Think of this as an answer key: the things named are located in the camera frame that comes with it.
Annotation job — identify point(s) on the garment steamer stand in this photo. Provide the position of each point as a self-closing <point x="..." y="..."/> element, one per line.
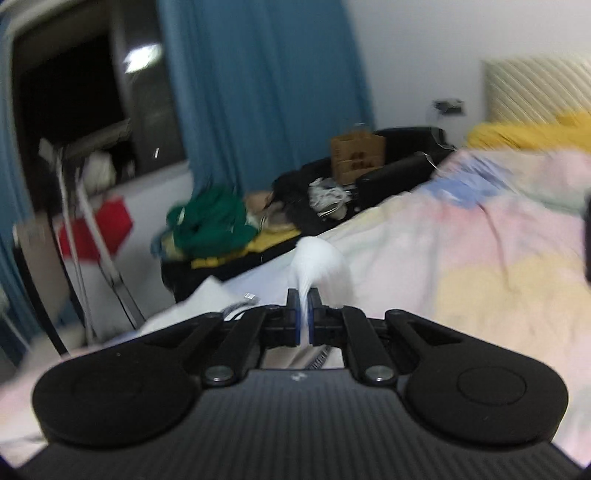
<point x="92" y="240"/>

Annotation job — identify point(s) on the red garment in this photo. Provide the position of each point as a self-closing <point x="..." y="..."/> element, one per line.
<point x="99" y="228"/>

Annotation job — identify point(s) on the white sweatpants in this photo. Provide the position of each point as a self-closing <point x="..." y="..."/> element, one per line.
<point x="318" y="263"/>

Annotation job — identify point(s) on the wall socket with charger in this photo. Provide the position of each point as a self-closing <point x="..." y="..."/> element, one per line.
<point x="450" y="107"/>

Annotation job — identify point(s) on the black sofa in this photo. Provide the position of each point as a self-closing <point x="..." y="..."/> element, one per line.
<point x="397" y="161"/>

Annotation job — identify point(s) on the striped beige headboard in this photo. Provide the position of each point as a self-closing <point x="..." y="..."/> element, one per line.
<point x="535" y="87"/>

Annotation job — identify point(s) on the beige cloth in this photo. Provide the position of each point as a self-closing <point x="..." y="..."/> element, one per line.
<point x="263" y="207"/>

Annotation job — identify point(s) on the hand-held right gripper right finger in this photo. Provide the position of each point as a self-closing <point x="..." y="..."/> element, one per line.
<point x="312" y="323"/>

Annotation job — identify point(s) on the white patterned cloth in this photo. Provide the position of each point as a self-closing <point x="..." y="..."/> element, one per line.
<point x="330" y="196"/>

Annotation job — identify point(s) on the green garment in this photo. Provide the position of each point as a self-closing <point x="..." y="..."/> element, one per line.
<point x="207" y="221"/>

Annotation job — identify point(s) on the brown paper bag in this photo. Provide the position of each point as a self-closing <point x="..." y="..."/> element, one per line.
<point x="358" y="154"/>

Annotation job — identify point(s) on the dark window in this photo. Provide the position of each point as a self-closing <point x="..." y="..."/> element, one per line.
<point x="83" y="92"/>

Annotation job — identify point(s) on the pastel tie-dye bed blanket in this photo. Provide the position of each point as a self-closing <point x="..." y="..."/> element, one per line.
<point x="461" y="258"/>

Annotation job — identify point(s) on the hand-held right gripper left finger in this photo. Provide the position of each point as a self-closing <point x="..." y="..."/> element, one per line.
<point x="299" y="323"/>

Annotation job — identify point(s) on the yellow garment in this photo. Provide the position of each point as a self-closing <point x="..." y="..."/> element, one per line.
<point x="258" y="244"/>

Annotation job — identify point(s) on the white hanging cloth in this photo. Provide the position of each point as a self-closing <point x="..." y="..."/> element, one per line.
<point x="101" y="170"/>

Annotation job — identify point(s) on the yellow pillow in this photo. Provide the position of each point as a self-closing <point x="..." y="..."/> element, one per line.
<point x="521" y="131"/>

